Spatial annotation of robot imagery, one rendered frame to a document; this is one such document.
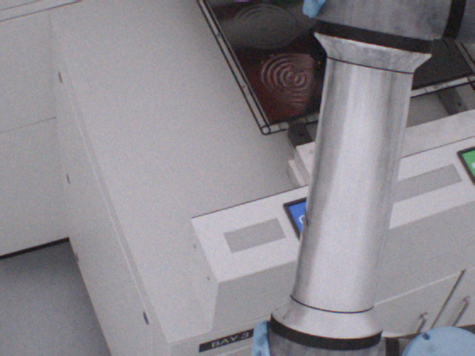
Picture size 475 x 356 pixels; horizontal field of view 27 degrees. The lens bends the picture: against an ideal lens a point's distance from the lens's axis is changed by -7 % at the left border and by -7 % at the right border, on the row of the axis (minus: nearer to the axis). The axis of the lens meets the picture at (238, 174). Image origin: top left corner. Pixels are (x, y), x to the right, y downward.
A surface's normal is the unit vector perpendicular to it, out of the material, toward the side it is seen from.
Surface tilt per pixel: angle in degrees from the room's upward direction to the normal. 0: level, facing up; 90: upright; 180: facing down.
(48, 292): 0
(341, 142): 53
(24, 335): 0
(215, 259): 0
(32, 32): 90
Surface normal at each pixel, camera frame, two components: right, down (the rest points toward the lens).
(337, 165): -0.54, 0.08
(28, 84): 0.36, 0.79
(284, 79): 0.08, -0.56
